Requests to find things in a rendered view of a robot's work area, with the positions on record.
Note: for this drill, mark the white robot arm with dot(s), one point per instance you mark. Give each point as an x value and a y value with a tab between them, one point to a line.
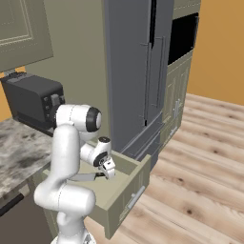
65	149

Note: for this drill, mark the black built-in oven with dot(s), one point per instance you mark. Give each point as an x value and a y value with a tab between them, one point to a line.
182	36

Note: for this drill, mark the grey fridge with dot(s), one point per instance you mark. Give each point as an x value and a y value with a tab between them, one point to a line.
133	70

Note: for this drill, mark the dark dishwasher front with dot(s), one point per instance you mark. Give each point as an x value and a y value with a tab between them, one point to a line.
22	222

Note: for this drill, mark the olive green wall cupboard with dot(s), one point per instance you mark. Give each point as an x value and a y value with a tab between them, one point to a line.
24	30

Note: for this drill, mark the olive green open drawer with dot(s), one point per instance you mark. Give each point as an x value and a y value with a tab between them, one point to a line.
120	193

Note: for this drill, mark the olive green tall cupboard run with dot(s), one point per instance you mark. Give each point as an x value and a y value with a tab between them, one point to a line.
178	89

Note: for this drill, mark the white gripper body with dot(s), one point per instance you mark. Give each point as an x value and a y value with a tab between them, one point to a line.
109	168

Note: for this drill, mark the dark grey toaster oven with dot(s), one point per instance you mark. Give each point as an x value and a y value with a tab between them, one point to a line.
30	98

